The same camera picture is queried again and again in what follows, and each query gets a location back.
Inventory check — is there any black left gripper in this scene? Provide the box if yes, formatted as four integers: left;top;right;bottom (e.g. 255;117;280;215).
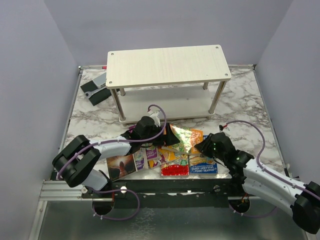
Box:
141;124;180;148

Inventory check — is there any orange 39-storey treehouse book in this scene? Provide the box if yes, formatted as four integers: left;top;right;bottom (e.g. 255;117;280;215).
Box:
172;126;204;154

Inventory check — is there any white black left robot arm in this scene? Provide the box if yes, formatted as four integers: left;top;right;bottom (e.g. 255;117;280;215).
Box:
52;116;180;198

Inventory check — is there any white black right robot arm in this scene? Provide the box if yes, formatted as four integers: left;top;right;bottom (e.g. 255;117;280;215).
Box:
194;132;320;235

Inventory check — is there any blue 91-storey treehouse book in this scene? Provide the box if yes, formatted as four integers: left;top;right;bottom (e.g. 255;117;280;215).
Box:
188;146;218;175

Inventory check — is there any roald dahl charlie book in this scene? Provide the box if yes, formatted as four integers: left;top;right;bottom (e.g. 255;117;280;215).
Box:
147;147;166;169

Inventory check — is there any purple treehouse book rear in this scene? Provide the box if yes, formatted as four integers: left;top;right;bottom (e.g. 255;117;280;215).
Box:
145;146;159;161

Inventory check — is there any purple treehouse book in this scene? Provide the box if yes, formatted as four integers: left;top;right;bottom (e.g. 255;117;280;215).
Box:
145;146;159;161
133;149;148;171

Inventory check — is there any red treehouse book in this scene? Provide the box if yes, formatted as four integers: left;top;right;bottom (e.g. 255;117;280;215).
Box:
158;148;190;177

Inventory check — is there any purple treehouse book front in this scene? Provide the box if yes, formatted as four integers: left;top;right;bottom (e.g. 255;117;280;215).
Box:
133;149;148;171

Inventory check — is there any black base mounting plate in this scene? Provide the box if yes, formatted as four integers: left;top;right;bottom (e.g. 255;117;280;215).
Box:
49;172;261;210

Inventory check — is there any white two-tier shelf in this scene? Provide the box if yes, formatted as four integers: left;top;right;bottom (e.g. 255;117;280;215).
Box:
105;45;232;124

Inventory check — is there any dark three days book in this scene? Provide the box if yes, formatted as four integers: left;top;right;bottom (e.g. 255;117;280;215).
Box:
106;154;137;182

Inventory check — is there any black foam block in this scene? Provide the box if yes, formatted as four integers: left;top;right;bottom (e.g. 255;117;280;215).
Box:
80;81;112;106

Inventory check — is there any grey white device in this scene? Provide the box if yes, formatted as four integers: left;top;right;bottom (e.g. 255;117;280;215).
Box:
92;72;107;88

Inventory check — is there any silver metal wrench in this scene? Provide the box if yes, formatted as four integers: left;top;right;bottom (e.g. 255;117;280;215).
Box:
84;87;106;99

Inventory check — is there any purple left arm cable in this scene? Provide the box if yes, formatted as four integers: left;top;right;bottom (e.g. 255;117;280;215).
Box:
56;104;168;222

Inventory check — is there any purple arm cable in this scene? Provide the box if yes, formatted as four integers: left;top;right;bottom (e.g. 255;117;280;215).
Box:
222;120;308;218
56;104;168;222

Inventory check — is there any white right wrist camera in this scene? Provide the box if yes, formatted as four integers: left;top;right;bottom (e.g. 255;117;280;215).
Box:
219;124;229;132

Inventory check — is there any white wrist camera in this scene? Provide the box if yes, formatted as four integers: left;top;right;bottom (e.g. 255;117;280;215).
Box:
148;110;162;127
219;124;229;132

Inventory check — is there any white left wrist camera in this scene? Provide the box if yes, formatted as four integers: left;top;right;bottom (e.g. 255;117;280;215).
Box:
148;110;162;127

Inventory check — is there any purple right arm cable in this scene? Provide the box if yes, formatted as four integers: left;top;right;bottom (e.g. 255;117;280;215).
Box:
222;120;308;218

